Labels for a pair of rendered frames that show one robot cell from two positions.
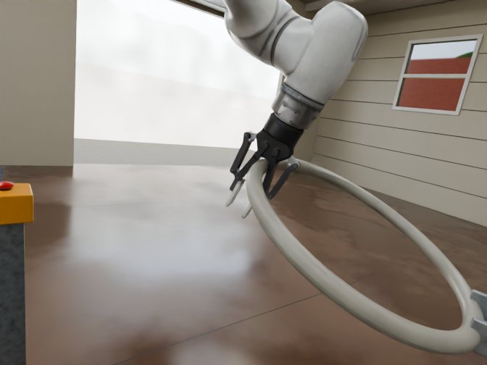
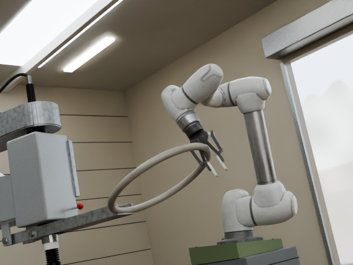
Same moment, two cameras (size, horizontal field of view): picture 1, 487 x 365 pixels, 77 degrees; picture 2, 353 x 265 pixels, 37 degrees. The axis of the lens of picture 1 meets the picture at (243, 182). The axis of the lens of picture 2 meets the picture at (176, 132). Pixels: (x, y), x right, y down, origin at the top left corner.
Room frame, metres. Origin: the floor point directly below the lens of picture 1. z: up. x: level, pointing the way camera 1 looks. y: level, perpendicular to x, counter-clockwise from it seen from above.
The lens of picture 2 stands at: (2.77, -0.36, 0.89)
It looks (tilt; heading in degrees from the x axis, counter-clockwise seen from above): 12 degrees up; 174
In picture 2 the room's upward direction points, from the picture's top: 11 degrees counter-clockwise
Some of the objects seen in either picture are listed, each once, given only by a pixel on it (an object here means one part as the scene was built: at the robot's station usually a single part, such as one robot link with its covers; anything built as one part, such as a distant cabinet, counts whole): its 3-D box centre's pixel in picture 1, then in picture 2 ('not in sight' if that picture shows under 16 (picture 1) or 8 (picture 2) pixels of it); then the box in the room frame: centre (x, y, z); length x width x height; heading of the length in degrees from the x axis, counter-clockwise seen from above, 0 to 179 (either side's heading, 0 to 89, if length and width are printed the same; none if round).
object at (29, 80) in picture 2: not in sight; (30, 92); (0.21, -0.78, 1.78); 0.04 x 0.04 x 0.17
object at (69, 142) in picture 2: not in sight; (68, 169); (0.15, -0.66, 1.37); 0.08 x 0.03 x 0.28; 56
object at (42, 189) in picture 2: not in sight; (30, 186); (0.16, -0.85, 1.32); 0.36 x 0.22 x 0.45; 56
